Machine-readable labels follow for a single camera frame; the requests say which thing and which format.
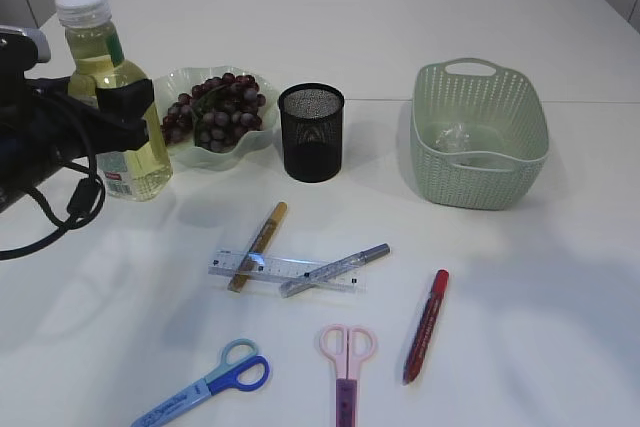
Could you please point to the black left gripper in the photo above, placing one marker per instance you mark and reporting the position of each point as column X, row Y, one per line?
column 40, row 126

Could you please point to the yellow tea bottle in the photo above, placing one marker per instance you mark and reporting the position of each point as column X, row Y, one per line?
column 100, row 63

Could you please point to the purple grape bunch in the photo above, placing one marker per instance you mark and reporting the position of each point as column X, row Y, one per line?
column 215, row 114

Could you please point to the clear plastic sheet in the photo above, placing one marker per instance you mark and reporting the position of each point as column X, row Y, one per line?
column 465, row 145

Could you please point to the clear plastic ruler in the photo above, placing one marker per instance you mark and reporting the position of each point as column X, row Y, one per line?
column 278, row 270

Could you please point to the black mesh pen cup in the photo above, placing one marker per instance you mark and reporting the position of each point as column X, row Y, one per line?
column 311, row 116

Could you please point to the gold marker pen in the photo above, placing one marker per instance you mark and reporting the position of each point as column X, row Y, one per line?
column 258, row 246

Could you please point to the silver marker pen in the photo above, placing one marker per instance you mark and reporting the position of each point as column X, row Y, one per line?
column 332, row 270

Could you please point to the green woven plastic basket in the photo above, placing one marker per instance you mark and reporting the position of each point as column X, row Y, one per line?
column 503, row 102

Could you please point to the red marker pen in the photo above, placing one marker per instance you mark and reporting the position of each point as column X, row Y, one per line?
column 418, row 350

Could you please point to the blue scissors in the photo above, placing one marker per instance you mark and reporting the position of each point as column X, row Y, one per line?
column 237, row 357

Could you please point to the pink scissors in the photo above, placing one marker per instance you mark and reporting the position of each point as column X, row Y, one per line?
column 347, row 347

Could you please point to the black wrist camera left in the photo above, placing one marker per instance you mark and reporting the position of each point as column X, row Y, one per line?
column 24, row 46

